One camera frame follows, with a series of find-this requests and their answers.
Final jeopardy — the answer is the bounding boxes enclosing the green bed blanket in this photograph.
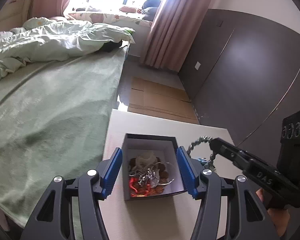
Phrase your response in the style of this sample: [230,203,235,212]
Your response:
[0,46,129,228]

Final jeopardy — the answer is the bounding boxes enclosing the flat cardboard sheet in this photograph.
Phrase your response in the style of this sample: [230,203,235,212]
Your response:
[127,77,200,124]

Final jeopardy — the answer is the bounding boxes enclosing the small pink cushion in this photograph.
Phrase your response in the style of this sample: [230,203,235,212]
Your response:
[119,5,137,13]

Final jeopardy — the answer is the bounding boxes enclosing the beige padded headboard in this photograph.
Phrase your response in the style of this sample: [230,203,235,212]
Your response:
[0,0,37,30]

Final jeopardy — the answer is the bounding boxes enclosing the pile of jewelry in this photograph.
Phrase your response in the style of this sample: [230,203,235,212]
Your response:
[129,151,177,197]

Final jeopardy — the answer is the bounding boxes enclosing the dark grey pillow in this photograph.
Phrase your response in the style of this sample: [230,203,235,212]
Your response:
[141,0,163,20]

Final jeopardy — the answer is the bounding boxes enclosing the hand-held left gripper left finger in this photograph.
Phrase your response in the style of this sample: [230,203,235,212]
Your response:
[20,147,123,240]

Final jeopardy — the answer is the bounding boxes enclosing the light green quilt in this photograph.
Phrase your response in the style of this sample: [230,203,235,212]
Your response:
[0,17,135,90]

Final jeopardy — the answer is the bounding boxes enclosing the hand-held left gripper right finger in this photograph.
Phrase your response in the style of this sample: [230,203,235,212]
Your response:
[176,146,282,240]

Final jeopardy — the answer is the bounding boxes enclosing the silver bead bracelet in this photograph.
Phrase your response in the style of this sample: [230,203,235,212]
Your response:
[187,135,217,172]

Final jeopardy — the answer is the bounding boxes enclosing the floral window seat cushion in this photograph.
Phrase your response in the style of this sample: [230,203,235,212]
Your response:
[67,11,153,27]

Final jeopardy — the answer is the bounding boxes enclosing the small beige table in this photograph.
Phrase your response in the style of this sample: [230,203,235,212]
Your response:
[100,109,237,240]

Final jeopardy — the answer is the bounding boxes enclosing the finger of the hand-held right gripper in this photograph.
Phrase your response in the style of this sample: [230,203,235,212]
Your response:
[216,152,250,172]
[209,137,255,167]

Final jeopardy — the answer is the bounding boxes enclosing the black box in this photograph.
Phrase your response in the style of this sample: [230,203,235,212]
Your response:
[124,133,188,201]

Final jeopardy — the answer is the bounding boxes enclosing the dark brown wall panel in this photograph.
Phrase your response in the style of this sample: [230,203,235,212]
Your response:
[177,9,300,153]

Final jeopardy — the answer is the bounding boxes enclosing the person's right hand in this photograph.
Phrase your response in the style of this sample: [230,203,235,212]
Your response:
[255,189,290,238]

